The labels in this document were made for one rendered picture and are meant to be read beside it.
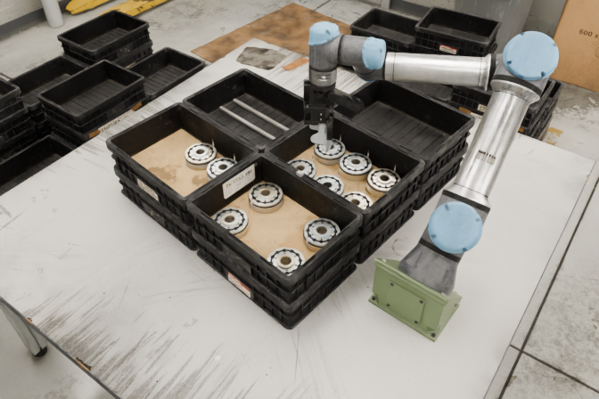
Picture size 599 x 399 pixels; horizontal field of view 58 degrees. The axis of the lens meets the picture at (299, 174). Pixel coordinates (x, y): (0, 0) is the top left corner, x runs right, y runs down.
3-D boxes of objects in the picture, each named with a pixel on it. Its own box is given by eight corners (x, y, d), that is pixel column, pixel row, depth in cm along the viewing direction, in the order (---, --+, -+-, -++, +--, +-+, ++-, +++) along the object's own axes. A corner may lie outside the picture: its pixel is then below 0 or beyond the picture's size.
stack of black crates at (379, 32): (423, 74, 346) (432, 24, 323) (402, 95, 328) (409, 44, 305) (369, 55, 363) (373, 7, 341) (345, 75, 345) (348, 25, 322)
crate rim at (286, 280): (184, 208, 151) (183, 202, 150) (261, 157, 168) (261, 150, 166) (289, 289, 131) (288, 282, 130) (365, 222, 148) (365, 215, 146)
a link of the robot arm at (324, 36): (338, 34, 132) (304, 29, 134) (336, 75, 139) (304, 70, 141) (345, 21, 138) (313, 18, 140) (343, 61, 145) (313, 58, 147)
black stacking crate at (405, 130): (469, 146, 187) (476, 119, 179) (421, 190, 171) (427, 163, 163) (376, 101, 207) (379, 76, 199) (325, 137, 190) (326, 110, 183)
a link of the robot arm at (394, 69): (541, 59, 144) (358, 49, 156) (550, 47, 134) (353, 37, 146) (537, 102, 144) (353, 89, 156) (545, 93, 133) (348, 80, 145)
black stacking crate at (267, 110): (324, 137, 190) (324, 110, 183) (263, 179, 174) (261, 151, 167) (246, 93, 210) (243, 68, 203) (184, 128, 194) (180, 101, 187)
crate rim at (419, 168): (426, 167, 164) (427, 162, 162) (365, 222, 148) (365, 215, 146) (325, 115, 184) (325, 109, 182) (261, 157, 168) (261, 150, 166)
